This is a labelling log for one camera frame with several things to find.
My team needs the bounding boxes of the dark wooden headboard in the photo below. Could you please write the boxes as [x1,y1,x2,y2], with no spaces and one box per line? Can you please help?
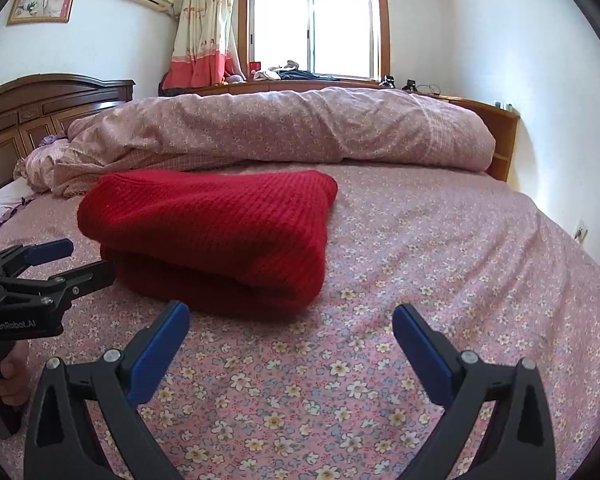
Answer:
[0,74,136,196]

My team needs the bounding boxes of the person's left hand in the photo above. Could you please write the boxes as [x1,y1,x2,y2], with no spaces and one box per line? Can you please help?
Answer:
[0,342,33,418]

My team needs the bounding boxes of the cream and red curtain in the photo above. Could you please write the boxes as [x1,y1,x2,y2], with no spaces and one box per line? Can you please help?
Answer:
[162,0,238,90]

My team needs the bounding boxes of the wooden framed window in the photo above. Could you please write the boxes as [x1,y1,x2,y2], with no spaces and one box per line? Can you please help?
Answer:
[238,0,392,83]

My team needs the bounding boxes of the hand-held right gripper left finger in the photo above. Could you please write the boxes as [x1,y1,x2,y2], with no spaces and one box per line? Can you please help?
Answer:
[24,300,191,480]

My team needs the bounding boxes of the clothes pile on cabinet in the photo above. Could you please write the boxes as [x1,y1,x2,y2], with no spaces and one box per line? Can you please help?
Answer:
[252,60,301,81]

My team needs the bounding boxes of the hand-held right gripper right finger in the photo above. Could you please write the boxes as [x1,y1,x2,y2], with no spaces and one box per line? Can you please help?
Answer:
[392,302,558,480]

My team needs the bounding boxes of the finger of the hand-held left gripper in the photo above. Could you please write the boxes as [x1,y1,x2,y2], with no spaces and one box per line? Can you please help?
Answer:
[0,239,75,281]
[0,259,116,311]

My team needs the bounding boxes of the bed with floral sheet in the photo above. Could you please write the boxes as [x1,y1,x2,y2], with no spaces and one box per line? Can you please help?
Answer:
[0,160,600,480]

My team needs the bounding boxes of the long wooden cabinet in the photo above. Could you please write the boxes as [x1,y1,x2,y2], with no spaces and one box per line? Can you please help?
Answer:
[157,80,522,183]

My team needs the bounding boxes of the white and purple pillow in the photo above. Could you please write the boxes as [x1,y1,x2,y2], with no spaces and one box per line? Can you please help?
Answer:
[0,180,36,233]

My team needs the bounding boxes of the red knitted cardigan sweater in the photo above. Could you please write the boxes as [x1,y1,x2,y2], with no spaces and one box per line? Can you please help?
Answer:
[76,169,339,318]

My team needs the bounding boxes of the pink floral quilt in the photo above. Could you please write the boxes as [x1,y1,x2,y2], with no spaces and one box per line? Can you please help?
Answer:
[14,86,497,198]

